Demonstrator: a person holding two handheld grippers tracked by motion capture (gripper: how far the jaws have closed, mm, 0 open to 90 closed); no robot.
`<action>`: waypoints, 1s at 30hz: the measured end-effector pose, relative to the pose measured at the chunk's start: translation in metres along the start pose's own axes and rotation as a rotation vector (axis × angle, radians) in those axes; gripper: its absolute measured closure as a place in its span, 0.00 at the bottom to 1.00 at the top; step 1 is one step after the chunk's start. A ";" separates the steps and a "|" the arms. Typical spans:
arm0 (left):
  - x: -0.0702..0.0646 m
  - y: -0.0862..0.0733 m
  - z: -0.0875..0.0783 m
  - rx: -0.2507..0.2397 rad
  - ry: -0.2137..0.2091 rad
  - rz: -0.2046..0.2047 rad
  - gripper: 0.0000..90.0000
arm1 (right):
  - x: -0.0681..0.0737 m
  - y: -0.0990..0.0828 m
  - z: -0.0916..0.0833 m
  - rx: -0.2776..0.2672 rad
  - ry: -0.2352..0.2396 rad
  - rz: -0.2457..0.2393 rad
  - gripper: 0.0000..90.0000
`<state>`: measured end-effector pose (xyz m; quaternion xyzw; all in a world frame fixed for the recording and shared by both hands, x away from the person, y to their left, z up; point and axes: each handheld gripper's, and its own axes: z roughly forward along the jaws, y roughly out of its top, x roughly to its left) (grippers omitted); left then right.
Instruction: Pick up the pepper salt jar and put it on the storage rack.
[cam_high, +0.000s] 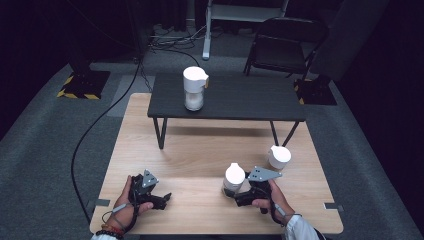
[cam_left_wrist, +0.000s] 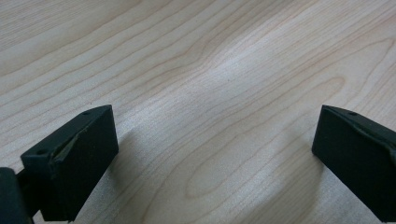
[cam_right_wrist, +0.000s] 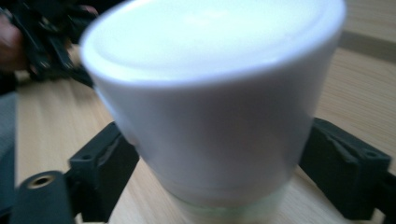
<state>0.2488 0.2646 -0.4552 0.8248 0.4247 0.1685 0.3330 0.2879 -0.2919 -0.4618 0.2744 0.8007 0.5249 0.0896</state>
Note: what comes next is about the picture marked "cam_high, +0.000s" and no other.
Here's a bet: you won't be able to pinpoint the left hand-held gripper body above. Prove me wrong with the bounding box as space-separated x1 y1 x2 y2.
128 169 160 205

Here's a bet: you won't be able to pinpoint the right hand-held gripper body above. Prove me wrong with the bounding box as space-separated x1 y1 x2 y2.
243 166 283 205

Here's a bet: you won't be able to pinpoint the white-lid jar of beige powder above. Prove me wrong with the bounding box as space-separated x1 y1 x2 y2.
221 162 247 198

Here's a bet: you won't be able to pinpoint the white-lid jar of brown powder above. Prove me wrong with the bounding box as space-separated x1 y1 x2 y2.
267 144 293 172

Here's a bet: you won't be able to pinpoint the black low shelf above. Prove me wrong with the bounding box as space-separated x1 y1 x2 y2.
146 72 307 150

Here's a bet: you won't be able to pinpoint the white-lid jar of white powder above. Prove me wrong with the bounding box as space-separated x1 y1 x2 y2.
182 65 210 112

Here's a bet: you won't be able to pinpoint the person's right hand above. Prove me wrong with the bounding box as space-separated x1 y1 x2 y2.
252 179 296 225

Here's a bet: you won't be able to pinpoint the person's left hand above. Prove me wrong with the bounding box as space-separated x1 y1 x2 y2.
106 175 155 231

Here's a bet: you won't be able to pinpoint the black base with hazard stripes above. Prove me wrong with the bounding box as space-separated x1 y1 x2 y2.
56 33 112 100
293 74 338 106

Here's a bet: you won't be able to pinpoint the black folding chair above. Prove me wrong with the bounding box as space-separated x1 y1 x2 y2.
243 17 331 81

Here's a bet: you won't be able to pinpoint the white metal stand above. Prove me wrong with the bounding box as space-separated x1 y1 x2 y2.
201 0 291 62

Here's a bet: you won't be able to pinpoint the grey fabric panel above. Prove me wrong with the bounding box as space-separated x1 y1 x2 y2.
309 0 391 83

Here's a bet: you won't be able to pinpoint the right hand-held gripper cable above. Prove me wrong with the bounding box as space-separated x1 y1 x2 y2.
265 195 303 228

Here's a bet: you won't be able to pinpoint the hand-held gripper cable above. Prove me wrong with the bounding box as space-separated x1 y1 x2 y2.
265 195 303 228
101 198 140 234

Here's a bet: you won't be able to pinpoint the left hand-held gripper cable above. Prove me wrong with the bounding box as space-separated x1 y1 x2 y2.
101 198 140 234

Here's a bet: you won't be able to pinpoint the beaded bracelets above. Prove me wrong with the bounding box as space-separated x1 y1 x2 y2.
95 223 126 240

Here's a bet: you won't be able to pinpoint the long black floor cable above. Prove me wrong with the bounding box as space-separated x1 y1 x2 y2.
70 56 144 225

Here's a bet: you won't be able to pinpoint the thin black floor cable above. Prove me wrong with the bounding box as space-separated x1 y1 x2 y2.
149 46 203 69

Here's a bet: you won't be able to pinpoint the tangle of floor cables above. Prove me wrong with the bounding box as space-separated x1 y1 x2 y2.
148 23 208 51

